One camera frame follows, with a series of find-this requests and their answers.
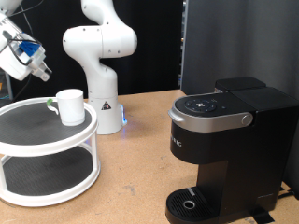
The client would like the white mug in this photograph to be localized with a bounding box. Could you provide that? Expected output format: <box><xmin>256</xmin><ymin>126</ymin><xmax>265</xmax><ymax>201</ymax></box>
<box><xmin>46</xmin><ymin>89</ymin><xmax>86</xmax><ymax>127</ymax></box>

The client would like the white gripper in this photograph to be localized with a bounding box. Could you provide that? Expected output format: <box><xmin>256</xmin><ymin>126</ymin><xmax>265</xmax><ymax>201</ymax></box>
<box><xmin>0</xmin><ymin>32</ymin><xmax>53</xmax><ymax>83</ymax></box>

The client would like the black camera cable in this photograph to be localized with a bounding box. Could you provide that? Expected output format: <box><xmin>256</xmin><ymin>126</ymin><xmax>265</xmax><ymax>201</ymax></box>
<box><xmin>3</xmin><ymin>0</ymin><xmax>45</xmax><ymax>102</ymax></box>

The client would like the black tape strip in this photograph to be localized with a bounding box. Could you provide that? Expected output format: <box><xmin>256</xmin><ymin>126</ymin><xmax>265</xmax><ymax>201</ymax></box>
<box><xmin>249</xmin><ymin>206</ymin><xmax>276</xmax><ymax>224</ymax></box>

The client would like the black backdrop curtain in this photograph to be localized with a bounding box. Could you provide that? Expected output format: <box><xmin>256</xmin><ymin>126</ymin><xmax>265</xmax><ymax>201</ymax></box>
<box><xmin>0</xmin><ymin>0</ymin><xmax>185</xmax><ymax>101</ymax></box>

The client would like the black Keurig coffee machine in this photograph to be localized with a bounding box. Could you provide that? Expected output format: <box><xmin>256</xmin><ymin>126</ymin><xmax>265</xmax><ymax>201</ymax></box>
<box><xmin>164</xmin><ymin>76</ymin><xmax>299</xmax><ymax>224</ymax></box>

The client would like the white two-tier turntable stand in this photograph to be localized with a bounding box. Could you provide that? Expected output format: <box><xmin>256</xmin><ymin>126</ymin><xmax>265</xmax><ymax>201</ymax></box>
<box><xmin>0</xmin><ymin>96</ymin><xmax>102</xmax><ymax>208</ymax></box>

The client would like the black power cord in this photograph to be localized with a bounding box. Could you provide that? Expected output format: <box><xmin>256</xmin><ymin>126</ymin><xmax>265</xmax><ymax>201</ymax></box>
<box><xmin>276</xmin><ymin>186</ymin><xmax>295</xmax><ymax>201</ymax></box>

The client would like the grey metal frame post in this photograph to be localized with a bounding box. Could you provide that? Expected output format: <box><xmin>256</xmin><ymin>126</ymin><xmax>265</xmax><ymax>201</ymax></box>
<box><xmin>0</xmin><ymin>73</ymin><xmax>14</xmax><ymax>101</ymax></box>

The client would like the dark grey backdrop panel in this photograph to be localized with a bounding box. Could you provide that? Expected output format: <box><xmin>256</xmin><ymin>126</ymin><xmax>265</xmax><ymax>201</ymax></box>
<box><xmin>179</xmin><ymin>0</ymin><xmax>299</xmax><ymax>200</ymax></box>

